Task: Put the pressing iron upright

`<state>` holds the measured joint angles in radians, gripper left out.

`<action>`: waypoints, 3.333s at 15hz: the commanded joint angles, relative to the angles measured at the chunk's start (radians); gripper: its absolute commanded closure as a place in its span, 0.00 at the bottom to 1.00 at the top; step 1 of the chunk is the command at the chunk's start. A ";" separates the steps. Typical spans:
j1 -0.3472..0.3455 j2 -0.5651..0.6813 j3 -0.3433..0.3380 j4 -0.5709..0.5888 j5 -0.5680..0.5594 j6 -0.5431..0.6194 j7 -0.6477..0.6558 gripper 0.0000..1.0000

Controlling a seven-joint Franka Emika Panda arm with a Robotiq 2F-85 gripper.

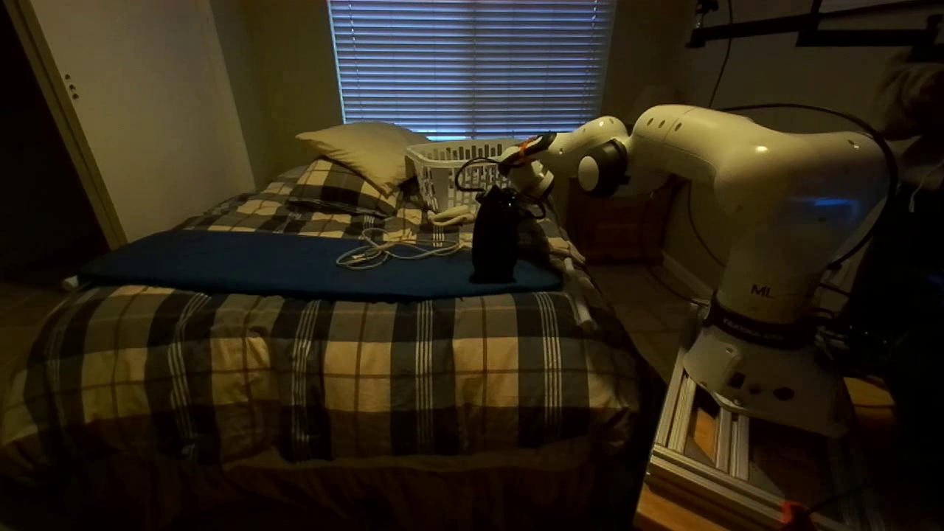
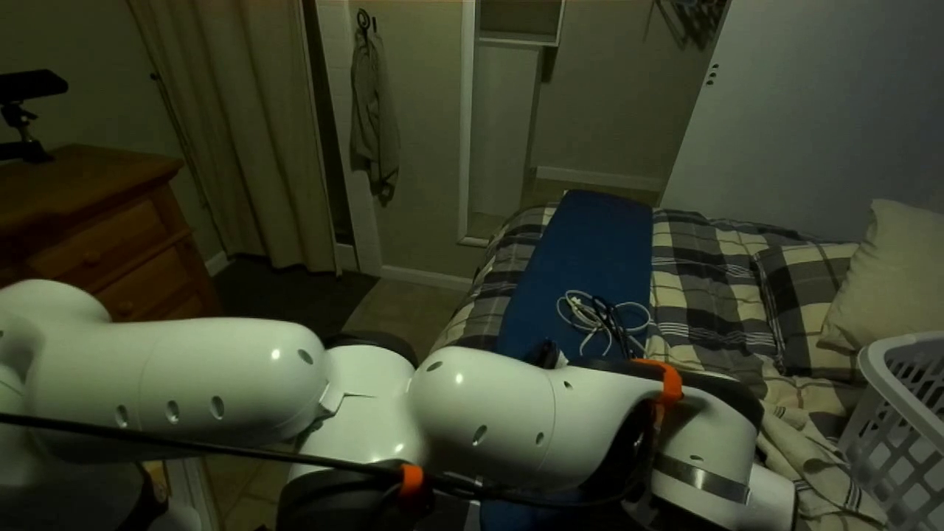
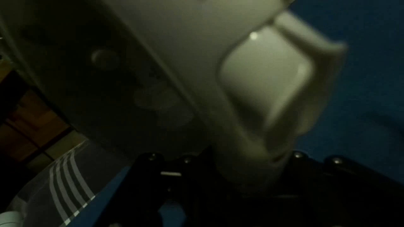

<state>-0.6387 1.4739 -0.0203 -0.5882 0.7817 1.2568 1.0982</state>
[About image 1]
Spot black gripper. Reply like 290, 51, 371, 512
497, 131, 560, 205

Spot white pressing iron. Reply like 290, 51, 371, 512
470, 183, 525, 287

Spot white laundry basket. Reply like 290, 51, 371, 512
405, 140, 515, 215

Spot brown wooden nightstand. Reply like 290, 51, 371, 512
563, 174, 681, 265

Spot white window blinds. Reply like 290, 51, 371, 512
326, 0, 618, 144

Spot cream pillow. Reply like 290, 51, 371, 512
293, 118, 430, 199

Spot plaid bed comforter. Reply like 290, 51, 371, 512
0, 156, 653, 476

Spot blue ironing mat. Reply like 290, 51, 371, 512
76, 228, 571, 305

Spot white door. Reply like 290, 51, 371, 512
4, 0, 259, 252

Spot brown bed skirt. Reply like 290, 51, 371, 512
0, 432, 644, 531

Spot red clamp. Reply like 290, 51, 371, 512
777, 498, 814, 531

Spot white iron power cord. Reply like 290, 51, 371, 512
335, 230, 475, 271

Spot black overhead camera rig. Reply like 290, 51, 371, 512
687, 0, 944, 54

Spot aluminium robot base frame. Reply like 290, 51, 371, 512
644, 352, 860, 531

